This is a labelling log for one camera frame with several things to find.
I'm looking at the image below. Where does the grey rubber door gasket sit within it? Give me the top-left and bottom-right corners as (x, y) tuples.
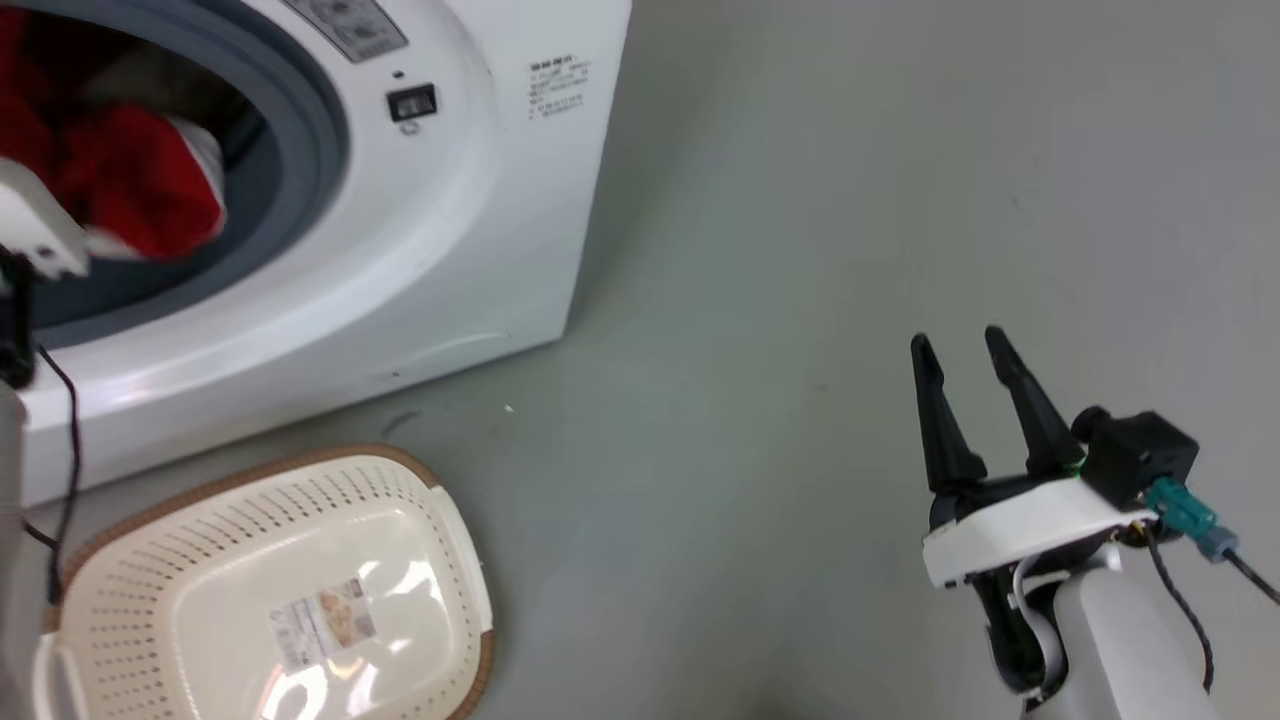
(0, 0), (352, 352)

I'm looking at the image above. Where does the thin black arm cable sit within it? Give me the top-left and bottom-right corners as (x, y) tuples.
(22, 345), (83, 607)
(1138, 524), (1280, 695)

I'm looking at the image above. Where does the black door latch socket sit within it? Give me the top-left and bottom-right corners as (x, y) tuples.
(387, 84), (439, 124)

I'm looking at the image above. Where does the red garment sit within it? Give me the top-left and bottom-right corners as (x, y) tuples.
(0, 8), (227, 263)

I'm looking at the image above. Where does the paper label on basket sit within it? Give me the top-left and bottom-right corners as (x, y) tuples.
(267, 577), (380, 672)

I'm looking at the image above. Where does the cream perforated laundry basket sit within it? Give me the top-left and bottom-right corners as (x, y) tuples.
(30, 444), (497, 720)

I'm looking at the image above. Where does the white front-load washing machine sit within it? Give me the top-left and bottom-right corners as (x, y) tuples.
(0, 0), (633, 507)

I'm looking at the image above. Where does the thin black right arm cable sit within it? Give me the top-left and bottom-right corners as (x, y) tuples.
(1138, 524), (1280, 695)

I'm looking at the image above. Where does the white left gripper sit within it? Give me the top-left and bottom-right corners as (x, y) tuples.
(0, 158), (91, 282)

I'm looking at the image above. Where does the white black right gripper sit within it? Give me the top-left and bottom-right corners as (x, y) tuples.
(909, 324), (1161, 593)

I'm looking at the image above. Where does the teal cable connector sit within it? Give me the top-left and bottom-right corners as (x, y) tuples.
(1143, 477), (1241, 563)

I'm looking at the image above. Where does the printed text sticker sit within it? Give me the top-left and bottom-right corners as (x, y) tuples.
(527, 57), (592, 122)

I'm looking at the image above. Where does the grey panel sticker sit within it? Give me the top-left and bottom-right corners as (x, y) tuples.
(280, 0), (410, 64)

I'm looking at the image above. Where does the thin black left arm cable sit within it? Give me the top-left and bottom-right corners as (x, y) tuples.
(22, 345), (83, 607)

